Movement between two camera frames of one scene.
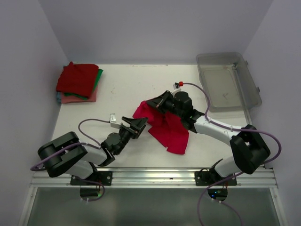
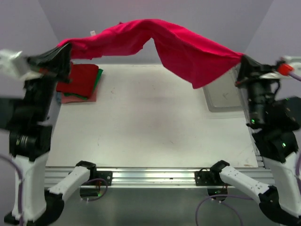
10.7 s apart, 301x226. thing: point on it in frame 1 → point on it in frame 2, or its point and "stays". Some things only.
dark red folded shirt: x=79 y=79 stays
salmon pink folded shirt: x=73 y=98 stays
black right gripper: x=159 y=102 → x=250 y=69
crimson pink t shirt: x=168 y=128 → x=201 y=59
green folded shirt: x=99 y=73 stays
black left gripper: x=137 y=125 → x=55 y=61
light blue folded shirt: x=59 y=97 stays
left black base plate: x=97 y=178 stays
